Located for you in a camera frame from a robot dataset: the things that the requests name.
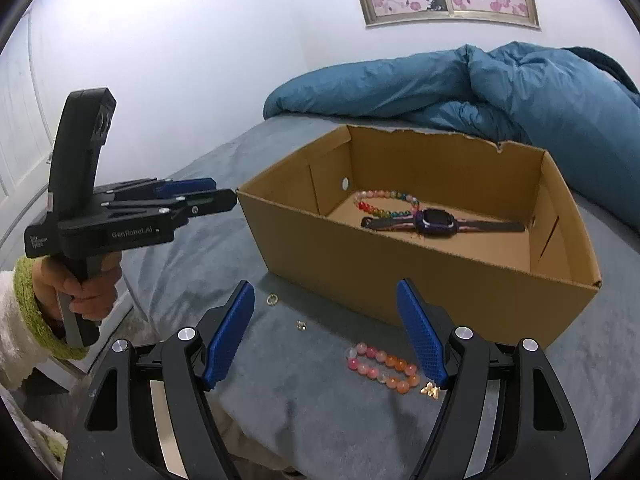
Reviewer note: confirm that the brown cardboard box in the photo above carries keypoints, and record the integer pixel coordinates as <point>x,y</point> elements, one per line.
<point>400,270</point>

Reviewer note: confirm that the white door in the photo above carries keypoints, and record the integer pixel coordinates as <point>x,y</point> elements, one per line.
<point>20,135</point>

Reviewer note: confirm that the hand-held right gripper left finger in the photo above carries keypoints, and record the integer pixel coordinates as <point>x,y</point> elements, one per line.
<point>227,340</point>

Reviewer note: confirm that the person's left forearm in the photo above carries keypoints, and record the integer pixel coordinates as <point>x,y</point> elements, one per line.
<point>20,325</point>

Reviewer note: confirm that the person's left hand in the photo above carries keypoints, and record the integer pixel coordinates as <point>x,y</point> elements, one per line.
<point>50,280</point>

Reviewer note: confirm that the purple smart watch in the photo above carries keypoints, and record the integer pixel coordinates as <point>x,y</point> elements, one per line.
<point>435,220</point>

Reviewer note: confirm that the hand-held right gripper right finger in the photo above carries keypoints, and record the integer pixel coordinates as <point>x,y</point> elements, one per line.
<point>422,335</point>

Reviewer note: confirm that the gold butterfly charm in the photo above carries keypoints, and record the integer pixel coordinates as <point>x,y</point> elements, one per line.
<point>431,391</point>

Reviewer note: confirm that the blue duvet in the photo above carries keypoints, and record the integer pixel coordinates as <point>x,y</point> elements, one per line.
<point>525,95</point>

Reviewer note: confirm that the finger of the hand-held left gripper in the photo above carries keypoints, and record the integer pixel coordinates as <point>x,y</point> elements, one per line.
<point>210,202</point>
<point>185,187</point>

